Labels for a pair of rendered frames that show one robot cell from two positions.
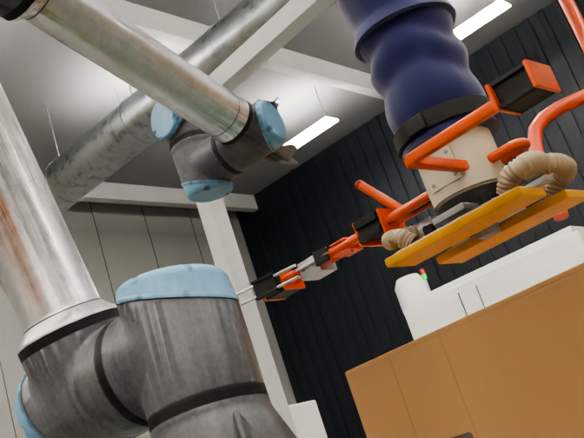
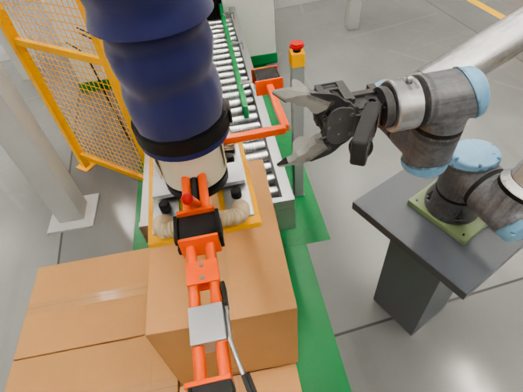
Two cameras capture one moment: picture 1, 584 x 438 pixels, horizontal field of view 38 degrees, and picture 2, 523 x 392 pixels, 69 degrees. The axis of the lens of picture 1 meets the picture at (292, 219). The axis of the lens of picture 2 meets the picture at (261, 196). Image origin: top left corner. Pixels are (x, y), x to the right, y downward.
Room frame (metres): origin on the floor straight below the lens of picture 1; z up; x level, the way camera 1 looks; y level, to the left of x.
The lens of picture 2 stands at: (2.14, 0.27, 1.87)
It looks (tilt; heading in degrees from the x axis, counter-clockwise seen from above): 47 degrees down; 224
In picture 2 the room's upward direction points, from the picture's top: 7 degrees counter-clockwise
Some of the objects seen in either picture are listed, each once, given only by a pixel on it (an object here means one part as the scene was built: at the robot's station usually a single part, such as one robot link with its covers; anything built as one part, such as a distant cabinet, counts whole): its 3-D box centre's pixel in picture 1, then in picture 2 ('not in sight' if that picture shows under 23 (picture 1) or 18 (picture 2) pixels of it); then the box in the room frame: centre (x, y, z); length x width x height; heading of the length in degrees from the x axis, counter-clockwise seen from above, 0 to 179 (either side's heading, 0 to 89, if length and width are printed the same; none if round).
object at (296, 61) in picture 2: not in sight; (297, 133); (0.71, -0.74, 0.50); 0.07 x 0.07 x 1.00; 48
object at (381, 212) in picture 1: (379, 227); (198, 231); (1.87, -0.18, 1.24); 0.10 x 0.08 x 0.06; 140
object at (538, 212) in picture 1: (507, 222); (165, 190); (1.78, -0.44, 1.14); 0.34 x 0.10 x 0.05; 50
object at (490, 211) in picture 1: (459, 222); (233, 178); (1.64, -0.31, 1.13); 0.34 x 0.10 x 0.05; 50
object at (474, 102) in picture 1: (444, 129); (182, 119); (1.71, -0.37, 1.35); 0.23 x 0.23 x 0.04
